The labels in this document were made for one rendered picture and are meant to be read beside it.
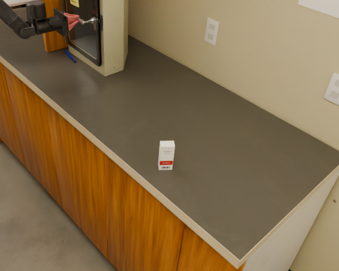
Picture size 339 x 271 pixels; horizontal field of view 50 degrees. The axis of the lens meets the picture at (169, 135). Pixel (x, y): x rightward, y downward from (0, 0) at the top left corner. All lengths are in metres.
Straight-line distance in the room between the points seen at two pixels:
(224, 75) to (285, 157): 0.57
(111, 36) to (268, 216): 1.03
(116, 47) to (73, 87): 0.27
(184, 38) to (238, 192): 0.95
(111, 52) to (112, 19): 0.16
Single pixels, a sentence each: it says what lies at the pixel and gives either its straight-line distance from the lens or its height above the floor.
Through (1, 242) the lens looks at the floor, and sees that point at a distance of 2.33.
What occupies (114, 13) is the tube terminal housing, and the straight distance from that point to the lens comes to 1.68.
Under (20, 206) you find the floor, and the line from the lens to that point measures 2.47.
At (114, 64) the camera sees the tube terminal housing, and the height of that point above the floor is 0.99.
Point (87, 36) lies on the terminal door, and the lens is 1.76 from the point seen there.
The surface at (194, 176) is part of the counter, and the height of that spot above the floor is 0.94.
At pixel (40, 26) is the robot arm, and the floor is 1.21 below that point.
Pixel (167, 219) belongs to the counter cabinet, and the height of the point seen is 0.80.
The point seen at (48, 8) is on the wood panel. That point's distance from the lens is 1.94.
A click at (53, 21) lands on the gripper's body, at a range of 1.63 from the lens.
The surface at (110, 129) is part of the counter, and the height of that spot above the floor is 0.94.
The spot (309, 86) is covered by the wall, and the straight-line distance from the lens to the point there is 1.57.
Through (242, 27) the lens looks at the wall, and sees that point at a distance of 1.67.
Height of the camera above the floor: 1.82
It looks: 38 degrees down
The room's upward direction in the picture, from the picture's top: 6 degrees clockwise
